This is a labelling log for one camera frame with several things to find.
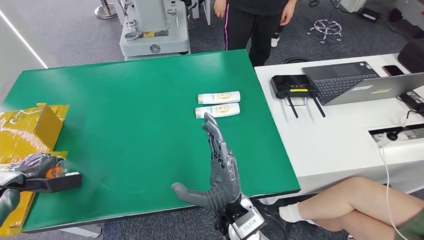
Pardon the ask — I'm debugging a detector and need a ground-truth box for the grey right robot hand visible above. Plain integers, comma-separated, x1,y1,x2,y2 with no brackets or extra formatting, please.
171,112,241,212

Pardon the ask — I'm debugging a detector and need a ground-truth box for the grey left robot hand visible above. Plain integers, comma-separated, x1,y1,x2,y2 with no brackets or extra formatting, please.
0,152,64,188

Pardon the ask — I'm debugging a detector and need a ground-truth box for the orange bottle with clear cap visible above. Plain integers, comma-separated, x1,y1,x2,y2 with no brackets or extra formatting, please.
44,160,71,180

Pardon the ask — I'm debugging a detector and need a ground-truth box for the white shampoo bottle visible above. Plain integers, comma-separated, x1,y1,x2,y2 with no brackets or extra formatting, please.
194,102,241,119
197,91,242,105

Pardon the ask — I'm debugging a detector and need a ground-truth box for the yellow taped cardboard box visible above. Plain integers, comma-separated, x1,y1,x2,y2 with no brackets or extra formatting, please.
0,102,70,237

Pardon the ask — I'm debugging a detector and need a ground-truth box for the black controller with antennas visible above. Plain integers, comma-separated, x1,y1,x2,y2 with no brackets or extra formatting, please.
269,74,327,119

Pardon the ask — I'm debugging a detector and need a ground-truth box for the seated person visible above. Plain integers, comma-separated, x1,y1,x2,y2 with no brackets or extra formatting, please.
255,176,424,240

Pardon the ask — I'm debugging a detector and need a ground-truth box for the black round floor base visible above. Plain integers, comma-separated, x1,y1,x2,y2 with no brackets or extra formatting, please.
280,56,312,65

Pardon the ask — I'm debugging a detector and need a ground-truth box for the standing person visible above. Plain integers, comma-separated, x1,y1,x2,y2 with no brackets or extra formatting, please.
213,0,298,68

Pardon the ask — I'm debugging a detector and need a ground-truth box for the grey laptop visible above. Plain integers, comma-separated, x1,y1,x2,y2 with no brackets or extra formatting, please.
301,61,424,107

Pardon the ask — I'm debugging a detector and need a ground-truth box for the grey wheeled machine base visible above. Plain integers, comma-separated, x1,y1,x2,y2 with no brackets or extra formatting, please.
115,0,192,61

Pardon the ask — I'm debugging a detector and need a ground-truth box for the chrome office chair base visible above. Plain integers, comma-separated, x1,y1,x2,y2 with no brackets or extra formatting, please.
306,18,343,45

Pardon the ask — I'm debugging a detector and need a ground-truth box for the black smartphone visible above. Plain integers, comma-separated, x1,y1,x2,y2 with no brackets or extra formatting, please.
381,64,406,77

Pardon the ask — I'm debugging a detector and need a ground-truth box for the black power adapter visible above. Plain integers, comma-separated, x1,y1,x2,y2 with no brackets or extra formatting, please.
397,91,424,114

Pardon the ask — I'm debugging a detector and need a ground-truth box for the black box on floor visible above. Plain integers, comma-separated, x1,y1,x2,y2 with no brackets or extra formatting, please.
359,7,384,24

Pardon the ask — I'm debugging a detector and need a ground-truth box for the black rounded chair back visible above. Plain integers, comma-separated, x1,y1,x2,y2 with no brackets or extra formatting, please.
397,38,424,74

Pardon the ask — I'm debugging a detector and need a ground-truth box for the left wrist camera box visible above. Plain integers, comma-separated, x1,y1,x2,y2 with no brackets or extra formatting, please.
24,172,83,194

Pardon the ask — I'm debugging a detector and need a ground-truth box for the white cable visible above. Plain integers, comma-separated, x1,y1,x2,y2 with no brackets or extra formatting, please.
377,132,407,240

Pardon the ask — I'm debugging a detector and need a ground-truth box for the white stand frame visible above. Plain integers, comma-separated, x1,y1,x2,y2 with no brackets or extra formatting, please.
191,0,212,26

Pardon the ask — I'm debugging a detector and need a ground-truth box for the chrome stanchion post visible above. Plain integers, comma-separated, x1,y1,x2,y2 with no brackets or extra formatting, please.
94,0,117,20

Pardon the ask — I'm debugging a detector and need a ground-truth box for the black cable on desk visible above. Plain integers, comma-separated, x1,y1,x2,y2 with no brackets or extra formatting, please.
402,109,424,128

